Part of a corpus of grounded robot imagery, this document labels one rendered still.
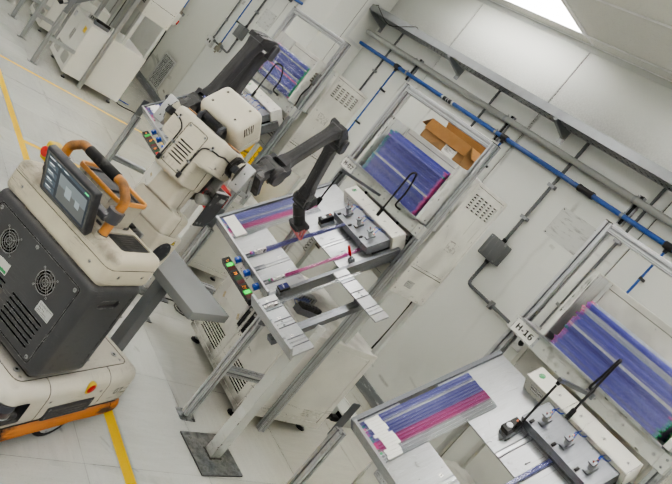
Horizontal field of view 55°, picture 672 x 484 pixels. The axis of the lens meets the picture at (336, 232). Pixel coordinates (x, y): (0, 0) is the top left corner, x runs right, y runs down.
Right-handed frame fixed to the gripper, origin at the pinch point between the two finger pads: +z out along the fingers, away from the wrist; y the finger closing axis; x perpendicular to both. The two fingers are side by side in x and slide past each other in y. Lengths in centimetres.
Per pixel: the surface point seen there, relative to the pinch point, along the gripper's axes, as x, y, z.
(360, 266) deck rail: -22.2, -21.1, 11.3
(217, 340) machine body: 41, 22, 72
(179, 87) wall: -96, 551, 170
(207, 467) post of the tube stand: 74, -55, 62
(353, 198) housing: -41.5, 19.5, 2.3
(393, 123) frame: -77, 38, -25
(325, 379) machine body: -3, -21, 84
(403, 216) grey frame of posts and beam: -53, -11, -2
